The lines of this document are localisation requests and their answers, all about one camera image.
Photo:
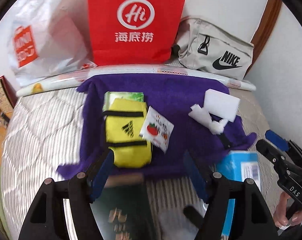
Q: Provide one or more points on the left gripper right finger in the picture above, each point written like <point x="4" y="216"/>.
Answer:
<point x="231" y="190"/>

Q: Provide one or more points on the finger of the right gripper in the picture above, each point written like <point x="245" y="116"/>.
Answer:
<point x="273" y="155"/>
<point x="278" y="141"/>

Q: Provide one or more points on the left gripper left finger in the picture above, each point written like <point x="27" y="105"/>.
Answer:
<point x="46" y="216"/>

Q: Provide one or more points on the white foam sponge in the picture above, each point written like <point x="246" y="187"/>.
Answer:
<point x="222" y="105"/>

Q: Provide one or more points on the white tomato sauce packet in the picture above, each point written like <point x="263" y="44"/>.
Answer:
<point x="156" y="129"/>

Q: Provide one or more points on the yellow Adidas pouch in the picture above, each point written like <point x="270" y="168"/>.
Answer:
<point x="123" y="123"/>

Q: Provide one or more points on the green pocket tissue pack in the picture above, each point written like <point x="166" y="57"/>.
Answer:
<point x="109" y="98"/>

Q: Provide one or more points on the blue tissue pack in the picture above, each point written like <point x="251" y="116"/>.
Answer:
<point x="238" y="166"/>

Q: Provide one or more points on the dark green tea tin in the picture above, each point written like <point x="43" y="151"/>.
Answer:
<point x="123" y="210"/>

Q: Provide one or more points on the clear plastic bag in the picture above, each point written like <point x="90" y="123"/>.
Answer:
<point x="174" y="224"/>

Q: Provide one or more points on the grey Nike bag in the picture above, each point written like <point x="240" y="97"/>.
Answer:
<point x="207" y="47"/>

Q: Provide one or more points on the brown patterned book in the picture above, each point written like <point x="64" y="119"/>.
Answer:
<point x="7" y="96"/>

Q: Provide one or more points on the white Miniso plastic bag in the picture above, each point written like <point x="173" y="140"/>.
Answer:
<point x="44" y="41"/>

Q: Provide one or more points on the red Haidilao paper bag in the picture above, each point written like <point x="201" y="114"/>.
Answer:
<point x="133" y="31"/>

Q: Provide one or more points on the brown wooden door frame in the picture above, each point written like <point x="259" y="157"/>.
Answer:
<point x="265" y="28"/>

